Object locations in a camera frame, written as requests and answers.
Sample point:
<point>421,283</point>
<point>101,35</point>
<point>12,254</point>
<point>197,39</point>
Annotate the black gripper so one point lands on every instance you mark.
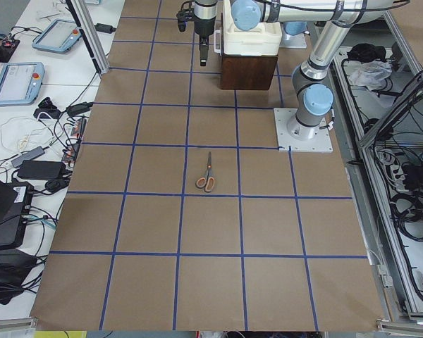
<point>204,27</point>

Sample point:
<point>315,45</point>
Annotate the dark wooden drawer box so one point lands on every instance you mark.
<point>247,72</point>

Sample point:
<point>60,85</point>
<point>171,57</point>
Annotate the grey orange scissors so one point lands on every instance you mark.
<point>207,181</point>

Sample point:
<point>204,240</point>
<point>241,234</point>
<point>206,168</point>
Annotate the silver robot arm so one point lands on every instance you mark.
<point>315,99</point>

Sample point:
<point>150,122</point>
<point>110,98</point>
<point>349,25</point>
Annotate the cream plastic tray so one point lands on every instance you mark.
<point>263,40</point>

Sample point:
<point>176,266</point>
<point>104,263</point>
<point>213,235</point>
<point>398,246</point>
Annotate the black power adapter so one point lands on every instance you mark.
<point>105,28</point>

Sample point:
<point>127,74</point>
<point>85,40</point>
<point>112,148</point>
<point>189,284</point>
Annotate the far blue teach pendant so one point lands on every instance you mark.
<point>60,36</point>

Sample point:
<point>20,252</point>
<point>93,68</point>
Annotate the blue teach pendant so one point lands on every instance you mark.
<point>20,83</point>
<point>60,36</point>

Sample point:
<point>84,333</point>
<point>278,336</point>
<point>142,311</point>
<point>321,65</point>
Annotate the white crumpled cloth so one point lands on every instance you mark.
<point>371,75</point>

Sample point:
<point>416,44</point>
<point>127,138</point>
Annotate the near blue teach pendant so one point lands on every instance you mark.
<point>20,83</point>

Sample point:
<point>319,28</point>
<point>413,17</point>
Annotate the large black power brick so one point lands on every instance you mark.
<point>41,170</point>

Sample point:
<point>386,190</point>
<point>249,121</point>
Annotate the black laptop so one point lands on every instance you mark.
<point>15,203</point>

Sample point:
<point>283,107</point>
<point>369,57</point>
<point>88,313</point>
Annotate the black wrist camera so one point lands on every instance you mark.
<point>185,14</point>

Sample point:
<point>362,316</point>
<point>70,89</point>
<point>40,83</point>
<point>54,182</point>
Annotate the aluminium frame post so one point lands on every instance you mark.
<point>83,20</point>

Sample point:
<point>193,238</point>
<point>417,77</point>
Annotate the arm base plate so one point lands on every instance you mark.
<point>294,137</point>

